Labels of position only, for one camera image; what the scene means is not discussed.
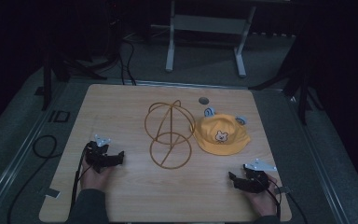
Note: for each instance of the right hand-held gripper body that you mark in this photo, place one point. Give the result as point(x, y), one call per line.
point(256, 178)

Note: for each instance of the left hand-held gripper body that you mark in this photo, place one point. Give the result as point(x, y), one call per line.
point(97, 155)

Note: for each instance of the person's left hand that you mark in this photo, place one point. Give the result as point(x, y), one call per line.
point(95, 178)

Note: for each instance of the grey tape strip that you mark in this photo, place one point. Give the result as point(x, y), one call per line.
point(52, 193)
point(283, 189)

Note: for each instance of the yellow hat with blue ears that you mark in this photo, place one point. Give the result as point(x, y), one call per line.
point(220, 135)

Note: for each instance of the black tripod stand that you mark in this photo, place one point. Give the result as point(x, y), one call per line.
point(298, 81)
point(62, 67)

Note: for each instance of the white metal stand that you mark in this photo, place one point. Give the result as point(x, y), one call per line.
point(209, 24)

